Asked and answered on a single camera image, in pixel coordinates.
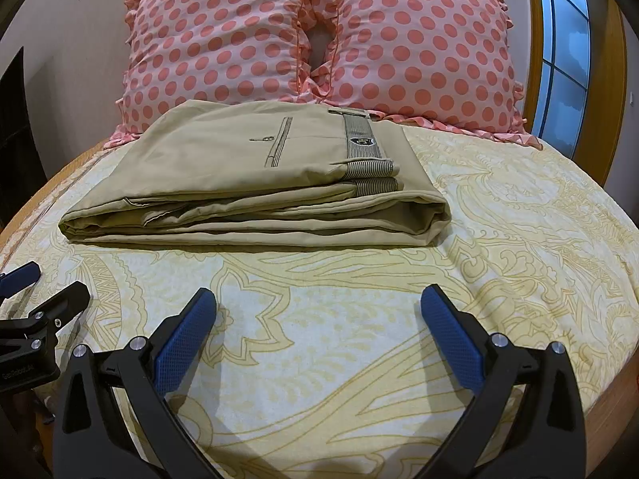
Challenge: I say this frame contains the yellow patterned bed sheet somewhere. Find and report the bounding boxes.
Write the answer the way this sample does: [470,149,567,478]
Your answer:
[0,122,639,479]

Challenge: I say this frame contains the wooden framed window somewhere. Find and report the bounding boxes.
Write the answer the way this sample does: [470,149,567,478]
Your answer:
[524,0,629,180]

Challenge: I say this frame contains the beige pants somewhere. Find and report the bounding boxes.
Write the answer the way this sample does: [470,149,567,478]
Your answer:
[58,99,453,249]

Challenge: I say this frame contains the pink polka dot pillow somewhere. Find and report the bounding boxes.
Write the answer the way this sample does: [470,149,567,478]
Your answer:
[300,0,544,149]
[103,0,320,149]

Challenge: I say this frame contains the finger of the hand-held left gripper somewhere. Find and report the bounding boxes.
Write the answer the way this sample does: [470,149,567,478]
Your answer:
[0,263,42,296]
[0,281,91,346]

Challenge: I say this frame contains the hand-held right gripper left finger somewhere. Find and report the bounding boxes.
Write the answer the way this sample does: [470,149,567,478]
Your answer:
[52,287,223,479]

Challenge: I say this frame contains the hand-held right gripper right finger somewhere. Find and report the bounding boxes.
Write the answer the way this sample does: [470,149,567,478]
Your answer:
[420,284,588,479]

